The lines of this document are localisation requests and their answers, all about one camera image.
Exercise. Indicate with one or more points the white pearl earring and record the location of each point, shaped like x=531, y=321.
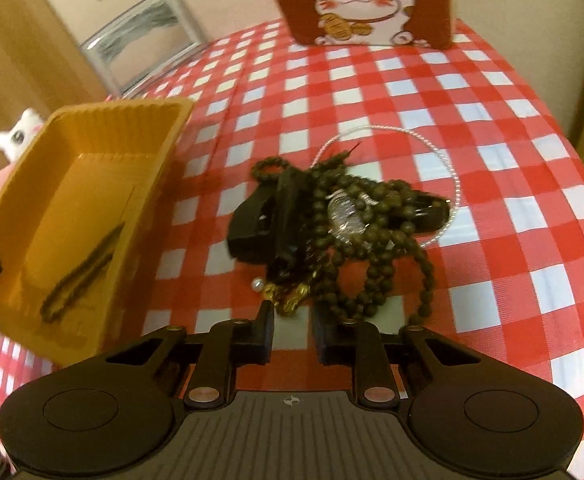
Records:
x=258, y=285

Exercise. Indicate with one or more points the red cat-print box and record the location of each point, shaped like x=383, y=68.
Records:
x=421, y=10

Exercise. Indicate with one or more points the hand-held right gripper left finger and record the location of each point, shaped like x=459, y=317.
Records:
x=267, y=332

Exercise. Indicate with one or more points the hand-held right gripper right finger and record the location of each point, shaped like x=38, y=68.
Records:
x=322, y=341

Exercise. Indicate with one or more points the yellow plastic tray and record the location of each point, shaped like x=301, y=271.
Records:
x=87, y=180

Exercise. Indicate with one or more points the red checkered tablecloth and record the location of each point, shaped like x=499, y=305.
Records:
x=471, y=85

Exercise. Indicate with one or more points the white bunny plush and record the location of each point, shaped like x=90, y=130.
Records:
x=19, y=132

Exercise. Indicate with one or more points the wooden wall panel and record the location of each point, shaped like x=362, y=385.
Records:
x=22, y=35

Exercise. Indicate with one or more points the sand art picture frame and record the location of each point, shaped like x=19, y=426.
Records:
x=137, y=35

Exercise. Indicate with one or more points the gold charm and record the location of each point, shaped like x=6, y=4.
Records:
x=289, y=302

